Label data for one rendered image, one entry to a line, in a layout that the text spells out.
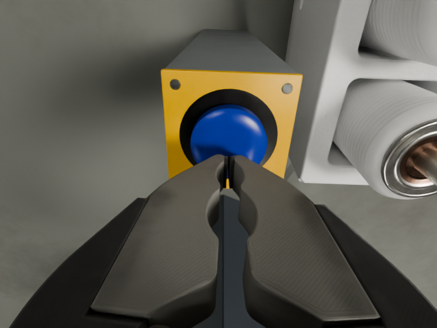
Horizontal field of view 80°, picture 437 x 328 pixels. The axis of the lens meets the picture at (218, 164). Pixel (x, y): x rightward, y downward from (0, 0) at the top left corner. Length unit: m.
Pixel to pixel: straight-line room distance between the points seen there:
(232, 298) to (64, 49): 0.45
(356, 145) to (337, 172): 0.07
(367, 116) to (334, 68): 0.06
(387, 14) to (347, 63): 0.05
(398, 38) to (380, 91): 0.05
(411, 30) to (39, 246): 0.80
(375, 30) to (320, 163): 0.14
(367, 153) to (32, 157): 0.57
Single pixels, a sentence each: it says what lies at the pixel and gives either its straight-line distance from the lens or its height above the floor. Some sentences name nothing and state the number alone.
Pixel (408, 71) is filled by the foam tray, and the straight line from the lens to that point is 0.33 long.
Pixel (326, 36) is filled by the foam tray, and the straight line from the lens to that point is 0.30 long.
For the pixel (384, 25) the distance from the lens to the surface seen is 0.28.
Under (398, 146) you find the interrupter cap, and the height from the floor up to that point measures 0.25.
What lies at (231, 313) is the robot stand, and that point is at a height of 0.25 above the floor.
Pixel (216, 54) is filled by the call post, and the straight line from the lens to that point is 0.19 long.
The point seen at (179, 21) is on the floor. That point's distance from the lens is 0.45.
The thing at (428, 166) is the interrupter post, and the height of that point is 0.27.
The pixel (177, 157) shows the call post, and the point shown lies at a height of 0.31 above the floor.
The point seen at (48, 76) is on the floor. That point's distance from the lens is 0.54.
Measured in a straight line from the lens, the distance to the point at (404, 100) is 0.28.
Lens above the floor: 0.45
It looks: 60 degrees down
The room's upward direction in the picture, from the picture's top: 178 degrees counter-clockwise
